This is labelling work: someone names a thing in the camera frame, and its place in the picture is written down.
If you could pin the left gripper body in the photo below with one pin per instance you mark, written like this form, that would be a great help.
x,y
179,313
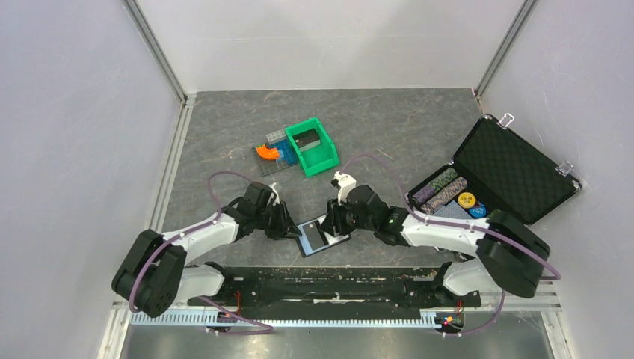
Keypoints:
x,y
275,226

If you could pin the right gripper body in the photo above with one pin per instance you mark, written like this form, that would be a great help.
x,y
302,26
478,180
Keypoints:
x,y
345,219

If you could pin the black leather card holder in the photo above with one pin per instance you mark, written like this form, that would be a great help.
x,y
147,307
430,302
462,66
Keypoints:
x,y
332,241

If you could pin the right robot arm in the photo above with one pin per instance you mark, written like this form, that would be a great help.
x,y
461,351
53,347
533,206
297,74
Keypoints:
x,y
503,253

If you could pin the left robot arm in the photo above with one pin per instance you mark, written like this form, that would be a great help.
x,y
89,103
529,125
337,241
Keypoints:
x,y
158,270

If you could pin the blue playing card deck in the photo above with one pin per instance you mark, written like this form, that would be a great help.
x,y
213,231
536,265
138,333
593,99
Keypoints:
x,y
453,210

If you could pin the green plastic bin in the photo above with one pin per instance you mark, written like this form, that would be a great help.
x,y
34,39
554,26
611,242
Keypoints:
x,y
315,150

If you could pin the blue grid tray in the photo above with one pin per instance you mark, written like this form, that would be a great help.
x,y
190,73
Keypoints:
x,y
288,158

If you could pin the orange curved piece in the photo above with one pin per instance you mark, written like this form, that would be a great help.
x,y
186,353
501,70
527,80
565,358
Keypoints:
x,y
267,153

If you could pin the upper poker chip row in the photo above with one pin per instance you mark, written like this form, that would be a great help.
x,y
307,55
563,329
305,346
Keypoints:
x,y
433,187

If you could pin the poker chip row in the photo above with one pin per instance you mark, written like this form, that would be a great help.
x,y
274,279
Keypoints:
x,y
433,187
444,196

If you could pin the black box in bin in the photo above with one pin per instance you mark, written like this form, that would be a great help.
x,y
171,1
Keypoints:
x,y
307,140

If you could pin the grey brick block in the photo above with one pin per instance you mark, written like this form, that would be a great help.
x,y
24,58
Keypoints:
x,y
276,136

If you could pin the yellow dealer button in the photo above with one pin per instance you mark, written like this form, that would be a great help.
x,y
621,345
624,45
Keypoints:
x,y
466,200

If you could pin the blue dealer button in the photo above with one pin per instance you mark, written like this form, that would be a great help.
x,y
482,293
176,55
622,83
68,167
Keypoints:
x,y
478,211

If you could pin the black poker chip case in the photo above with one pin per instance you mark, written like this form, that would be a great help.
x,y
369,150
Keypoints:
x,y
506,173

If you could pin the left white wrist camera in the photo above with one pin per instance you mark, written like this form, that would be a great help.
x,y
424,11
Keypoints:
x,y
274,198

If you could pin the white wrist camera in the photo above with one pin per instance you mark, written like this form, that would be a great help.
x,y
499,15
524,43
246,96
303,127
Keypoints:
x,y
344,183
274,198

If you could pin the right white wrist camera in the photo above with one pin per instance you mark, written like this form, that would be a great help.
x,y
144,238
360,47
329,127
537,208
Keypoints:
x,y
344,183

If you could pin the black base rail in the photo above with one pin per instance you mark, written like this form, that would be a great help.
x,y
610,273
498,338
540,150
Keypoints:
x,y
335,293

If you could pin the white comb cable strip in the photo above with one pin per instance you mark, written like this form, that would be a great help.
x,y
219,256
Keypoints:
x,y
210,318

